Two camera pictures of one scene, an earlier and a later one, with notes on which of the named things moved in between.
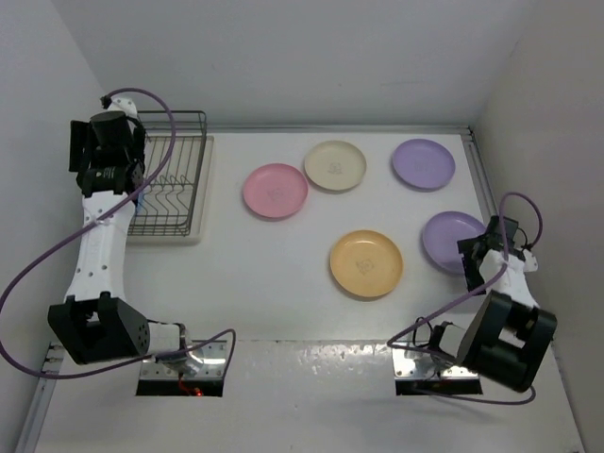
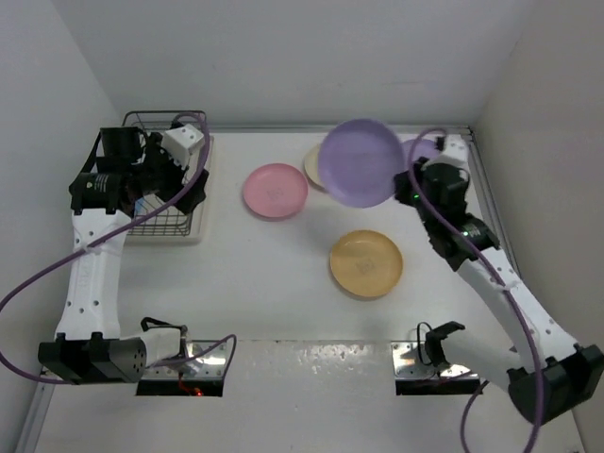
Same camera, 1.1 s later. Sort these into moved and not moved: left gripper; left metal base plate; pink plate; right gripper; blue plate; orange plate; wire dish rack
Moved: left gripper; right gripper
Not moved: pink plate; left metal base plate; orange plate; wire dish rack; blue plate
